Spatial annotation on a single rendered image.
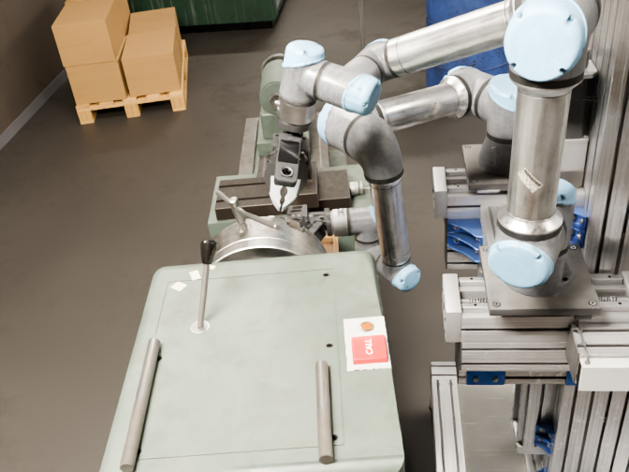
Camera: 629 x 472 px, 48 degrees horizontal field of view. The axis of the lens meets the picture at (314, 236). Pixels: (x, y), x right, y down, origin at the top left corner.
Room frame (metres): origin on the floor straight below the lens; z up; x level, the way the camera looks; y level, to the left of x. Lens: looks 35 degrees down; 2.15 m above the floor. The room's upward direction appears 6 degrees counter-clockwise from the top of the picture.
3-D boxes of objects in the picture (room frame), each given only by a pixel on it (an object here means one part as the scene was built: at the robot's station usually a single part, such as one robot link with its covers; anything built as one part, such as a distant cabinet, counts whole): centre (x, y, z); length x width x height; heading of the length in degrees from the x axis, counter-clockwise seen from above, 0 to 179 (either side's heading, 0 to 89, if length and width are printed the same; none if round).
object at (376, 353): (0.92, -0.07, 1.26); 0.06 x 0.06 x 0.02; 87
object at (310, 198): (1.96, 0.02, 1.00); 0.20 x 0.10 x 0.05; 177
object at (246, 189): (1.99, 0.09, 0.95); 0.43 x 0.18 x 0.04; 87
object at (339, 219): (1.60, -0.07, 1.08); 0.08 x 0.05 x 0.08; 177
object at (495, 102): (1.68, -0.54, 1.33); 0.13 x 0.12 x 0.14; 30
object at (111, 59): (5.47, 1.27, 0.36); 1.22 x 0.87 x 0.72; 179
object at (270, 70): (2.57, 0.07, 1.01); 0.30 x 0.20 x 0.29; 177
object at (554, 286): (1.19, -0.47, 1.21); 0.15 x 0.15 x 0.10
